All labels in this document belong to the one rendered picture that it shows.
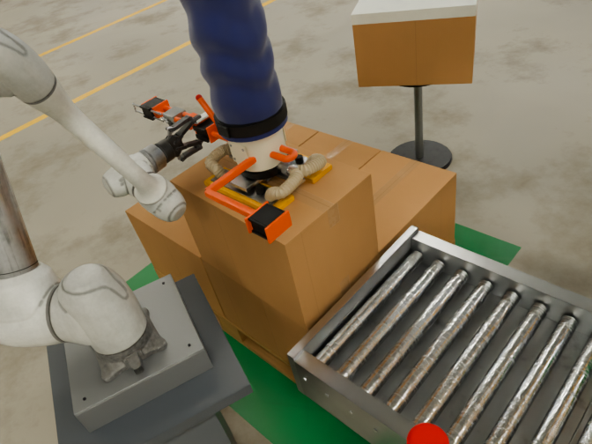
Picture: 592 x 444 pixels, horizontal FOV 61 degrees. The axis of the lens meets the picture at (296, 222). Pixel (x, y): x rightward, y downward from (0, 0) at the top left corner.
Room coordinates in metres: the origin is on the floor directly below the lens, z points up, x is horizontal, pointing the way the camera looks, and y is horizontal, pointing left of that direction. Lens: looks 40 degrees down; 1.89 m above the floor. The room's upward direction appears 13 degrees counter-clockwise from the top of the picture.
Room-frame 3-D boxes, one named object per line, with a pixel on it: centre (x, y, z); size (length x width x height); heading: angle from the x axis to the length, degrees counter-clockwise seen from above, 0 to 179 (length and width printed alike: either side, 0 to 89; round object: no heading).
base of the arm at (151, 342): (0.91, 0.52, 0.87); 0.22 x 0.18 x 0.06; 25
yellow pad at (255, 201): (1.36, 0.13, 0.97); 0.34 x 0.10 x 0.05; 39
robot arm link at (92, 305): (0.93, 0.55, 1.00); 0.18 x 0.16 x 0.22; 81
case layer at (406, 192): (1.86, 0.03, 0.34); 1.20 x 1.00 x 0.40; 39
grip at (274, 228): (1.02, 0.07, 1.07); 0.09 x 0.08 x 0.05; 129
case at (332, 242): (1.42, 0.07, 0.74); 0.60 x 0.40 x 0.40; 37
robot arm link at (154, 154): (1.49, 0.42, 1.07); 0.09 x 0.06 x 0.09; 39
